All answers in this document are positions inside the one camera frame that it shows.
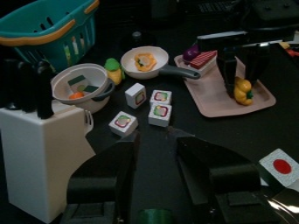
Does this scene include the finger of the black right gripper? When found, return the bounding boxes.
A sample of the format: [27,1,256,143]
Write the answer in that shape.
[244,43,272,86]
[221,47,239,98]

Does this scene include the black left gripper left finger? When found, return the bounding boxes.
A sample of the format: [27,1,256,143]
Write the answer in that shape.
[60,129,143,224]

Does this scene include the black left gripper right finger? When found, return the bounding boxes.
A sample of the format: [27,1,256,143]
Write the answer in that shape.
[167,126,283,224]

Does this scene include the yellow toy squash half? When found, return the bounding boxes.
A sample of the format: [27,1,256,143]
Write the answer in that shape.
[232,76,255,107]

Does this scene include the red white toy cake slice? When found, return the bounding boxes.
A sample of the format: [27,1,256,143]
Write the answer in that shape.
[188,49,219,72]

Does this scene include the small red toy piece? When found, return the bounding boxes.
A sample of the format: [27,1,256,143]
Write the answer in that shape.
[284,47,299,58]

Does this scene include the pink plastic tray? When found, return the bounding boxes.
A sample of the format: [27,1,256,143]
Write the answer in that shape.
[172,51,277,119]

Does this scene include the purple toy eggplant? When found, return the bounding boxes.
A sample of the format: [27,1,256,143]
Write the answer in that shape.
[181,42,201,63]

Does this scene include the white cube red dot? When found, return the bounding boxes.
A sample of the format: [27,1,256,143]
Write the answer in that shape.
[257,148,299,188]

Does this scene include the white knife block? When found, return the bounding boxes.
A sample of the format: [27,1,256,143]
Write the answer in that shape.
[0,99,97,224]

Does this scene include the dark green cylinder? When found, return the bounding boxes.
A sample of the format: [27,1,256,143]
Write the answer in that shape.
[139,207,173,224]

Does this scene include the shiny black bowl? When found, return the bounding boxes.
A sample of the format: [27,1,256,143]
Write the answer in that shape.
[265,186,299,224]

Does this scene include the white toy sushi cube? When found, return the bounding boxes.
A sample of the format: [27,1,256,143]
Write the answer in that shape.
[147,102,173,128]
[107,110,139,137]
[148,89,173,106]
[124,82,148,110]

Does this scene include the yellow toy pepper slice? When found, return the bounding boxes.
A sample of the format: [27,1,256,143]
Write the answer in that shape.
[133,52,157,73]

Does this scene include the dark lid with knob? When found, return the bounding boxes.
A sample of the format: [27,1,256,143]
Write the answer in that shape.
[119,30,157,51]

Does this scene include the yellow toy corn green husk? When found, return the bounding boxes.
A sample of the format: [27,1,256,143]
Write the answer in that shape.
[103,57,127,86]

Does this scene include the small orange toy piece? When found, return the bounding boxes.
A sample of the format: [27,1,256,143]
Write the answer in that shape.
[68,91,85,101]

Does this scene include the green white toy cube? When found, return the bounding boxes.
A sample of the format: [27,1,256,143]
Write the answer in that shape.
[67,74,100,95]

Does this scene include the white toy pot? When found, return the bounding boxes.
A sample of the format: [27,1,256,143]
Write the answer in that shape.
[51,62,117,114]

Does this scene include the teal basket orange rim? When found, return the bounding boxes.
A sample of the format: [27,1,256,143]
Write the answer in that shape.
[0,0,101,73]

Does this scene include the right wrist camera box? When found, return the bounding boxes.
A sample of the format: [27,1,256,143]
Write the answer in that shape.
[195,31,249,56]

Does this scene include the white toy pan grey handle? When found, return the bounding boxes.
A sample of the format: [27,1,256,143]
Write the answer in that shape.
[119,45,201,81]

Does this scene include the black handled toy knife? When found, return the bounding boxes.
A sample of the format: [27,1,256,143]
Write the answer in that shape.
[0,57,21,111]
[33,60,56,121]
[16,59,39,114]

